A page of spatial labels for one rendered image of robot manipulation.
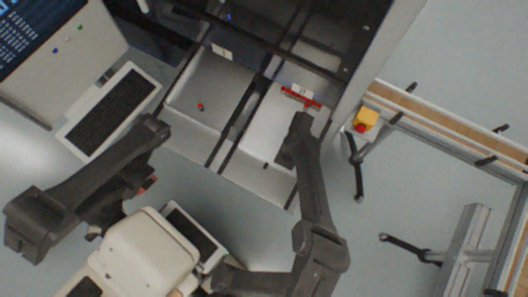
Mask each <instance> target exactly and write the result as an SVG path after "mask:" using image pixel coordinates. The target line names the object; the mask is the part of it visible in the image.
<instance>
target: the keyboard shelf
mask: <svg viewBox="0 0 528 297"><path fill-rule="evenodd" d="M131 68H133V69H134V70H136V71H137V72H138V73H140V74H141V75H143V76H144V77H145V78H146V79H147V80H148V81H150V82H151V83H154V84H155V85H156V89H155V90H154V91H153V92H152V93H151V94H149V96H148V97H147V98H146V99H145V100H144V101H143V102H142V103H141V104H140V105H139V106H138V107H137V108H136V109H135V111H134V112H133V113H132V114H131V115H130V116H129V117H128V118H127V119H126V120H125V121H124V122H123V123H122V124H121V126H120V127H119V128H118V129H117V130H116V131H115V132H113V133H112V134H111V135H110V136H109V137H108V138H107V139H106V140H105V143H104V144H103V145H102V146H101V147H100V148H99V149H98V150H97V151H96V152H95V153H94V154H93V155H92V156H91V157H90V158H89V157H87V156H85V155H84V154H83V153H82V152H80V151H79V150H78V149H77V148H76V147H75V146H74V145H73V144H71V143H70V141H69V140H68V139H67V138H65V137H64V136H65V135H66V134H67V133H68V132H69V131H70V130H71V129H72V128H73V127H74V126H75V125H76V124H77V123H78V122H79V120H80V119H81V118H82V117H83V116H84V115H85V114H87V113H88V112H89V111H90V110H91V109H92V108H93V107H94V106H95V105H96V104H97V103H98V102H99V101H100V100H101V99H102V98H103V96H104V95H105V94H106V93H107V92H108V91H109V90H110V89H111V88H112V87H113V86H114V85H115V84H116V83H117V82H119V81H120V80H121V79H122V78H123V77H124V76H125V75H126V74H127V72H128V71H129V70H130V69H131ZM162 89H163V85H162V84H161V83H160V82H158V81H157V80H156V79H154V78H153V77H152V76H150V75H149V74H148V73H146V72H145V71H143V70H142V69H141V68H139V67H138V66H137V65H136V64H135V63H133V62H132V61H128V62H127V63H126V64H125V65H124V66H123V67H122V68H120V69H119V70H118V71H117V72H116V73H115V74H114V75H113V76H112V78H111V79H110V80H109V81H108V82H107V83H106V84H105V85H104V86H103V87H102V88H101V89H100V88H99V87H98V86H96V85H95V84H93V85H92V86H91V87H89V88H88V89H87V90H86V91H85V92H84V93H83V94H82V95H81V96H80V97H79V98H78V99H77V100H76V101H75V103H74V104H73V105H72V106H71V107H70V108H69V109H68V110H67V111H66V112H65V113H64V114H63V115H64V116H66V117H67V118H68V119H69V121H68V122H67V123H66V124H65V125H64V126H63V127H62V128H60V129H59V130H58V131H57V132H56V133H55V135H54V136H55V138H56V139H57V140H59V141H60V143H62V144H63V145H65V146H66V147H67V148H68V149H69V150H71V151H72V152H73V153H74V154H75V155H77V156H78V157H79V158H80V159H81V160H82V161H83V162H84V163H89V162H90V161H91V160H93V159H94V158H96V157H97V156H99V155H100V154H101V153H102V152H103V151H104V150H105V149H106V148H107V147H108V146H109V145H110V144H111V143H112V141H113V140H115V139H116V138H117V137H118V136H119V135H120V134H121V133H122V132H123V130H124V129H125V128H126V127H127V126H128V125H129V124H130V123H131V122H132V121H133V120H134V119H135V117H136V116H137V115H138V114H139V113H140V112H141V111H142V110H143V109H144V108H145V107H146V106H147V105H148V104H149V102H151V101H152V100H153V99H154V98H155V97H156V96H157V95H158V94H159V93H160V92H161V91H162Z"/></svg>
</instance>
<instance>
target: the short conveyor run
mask: <svg viewBox="0 0 528 297"><path fill-rule="evenodd" d="M416 86H417V82H412V84H410V85H409V86H408V87H407V88H406V89H405V90H402V89H400V88H398V87H396V86H393V85H391V84H390V83H387V82H384V81H383V80H381V79H378V78H376V77H375V79H374V80H373V82H372V83H371V85H370V86H369V88H368V90H367V91H366V93H365V95H364V96H363V98H362V100H363V101H365V102H367V103H369V104H371V105H373V106H375V107H377V108H380V109H382V111H381V113H380V114H379V117H380V118H382V119H384V121H383V123H384V124H386V125H388V126H389V127H392V128H394V129H396V130H400V131H401V132H403V133H405V134H408V135H409V136H411V137H413V138H415V139H417V140H419V141H420V142H423V143H424V144H426V145H429V146H431V147H433V148H435V149H437V150H439V151H441V152H444V153H445V154H447V155H449V156H452V157H454V158H456V159H459V160H461V161H463V162H465V163H467V164H469V165H471V166H473V167H475V168H477V169H479V170H482V171H485V172H486V173H488V174H491V175H493V176H494V177H496V178H497V179H499V180H501V181H503V182H506V183H508V184H510V185H518V184H522V183H525V182H528V148H526V147H524V146H522V145H519V143H517V142H514V141H512V140H510V139H508V138H506V137H504V136H501V135H500V134H501V133H502V132H504V131H506V130H507V129H508V128H509V127H510V126H509V125H508V124H507V123H505V124H504V125H503V126H499V127H497V128H495V129H493V130H488V129H486V128H484V127H482V126H479V125H477V124H475V123H472V122H470V121H468V120H466V119H464V118H462V117H460V116H458V115H454V114H453V113H451V112H448V111H446V110H444V109H442V108H439V107H438V106H436V105H434V104H432V103H429V102H426V101H424V100H422V99H420V98H418V97H415V95H413V94H411V92H412V91H413V90H414V89H415V88H416Z"/></svg>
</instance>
